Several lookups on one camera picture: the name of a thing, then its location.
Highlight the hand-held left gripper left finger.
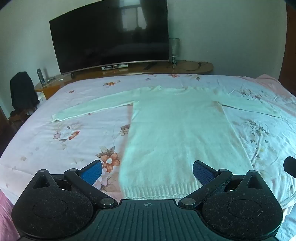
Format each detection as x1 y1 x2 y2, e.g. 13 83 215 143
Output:
30 160 118 208

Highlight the wooden television stand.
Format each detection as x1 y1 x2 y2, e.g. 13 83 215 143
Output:
34 60 214 100

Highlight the floral pink bed sheet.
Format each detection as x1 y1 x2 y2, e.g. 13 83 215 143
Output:
0 74 296 241

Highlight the brown wooden door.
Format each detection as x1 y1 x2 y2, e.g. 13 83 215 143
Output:
278 7 296 94

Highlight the white set-top box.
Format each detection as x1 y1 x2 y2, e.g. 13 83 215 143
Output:
101 65 129 71

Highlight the pink blanket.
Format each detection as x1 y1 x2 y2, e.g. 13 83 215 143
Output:
255 74 296 99

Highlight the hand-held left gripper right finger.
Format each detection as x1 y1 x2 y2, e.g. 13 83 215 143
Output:
178 160 266 208

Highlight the wooden chair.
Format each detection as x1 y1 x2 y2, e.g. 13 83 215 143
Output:
8 109 31 131

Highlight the black garment on chair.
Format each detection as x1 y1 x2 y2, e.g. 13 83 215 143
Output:
10 71 39 114

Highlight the white knit sweater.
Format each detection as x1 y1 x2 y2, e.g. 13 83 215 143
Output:
51 85 281 200

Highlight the black remote control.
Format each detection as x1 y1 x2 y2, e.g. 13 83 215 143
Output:
36 68 45 84

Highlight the clear glass vase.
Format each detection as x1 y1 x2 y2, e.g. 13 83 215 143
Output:
169 38 181 68

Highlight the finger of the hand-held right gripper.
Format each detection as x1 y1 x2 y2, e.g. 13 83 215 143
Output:
283 156 296 173

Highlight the black curved television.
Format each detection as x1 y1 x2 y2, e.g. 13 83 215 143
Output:
49 0 170 75

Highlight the black cable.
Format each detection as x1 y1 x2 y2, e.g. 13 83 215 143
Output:
178 60 209 71

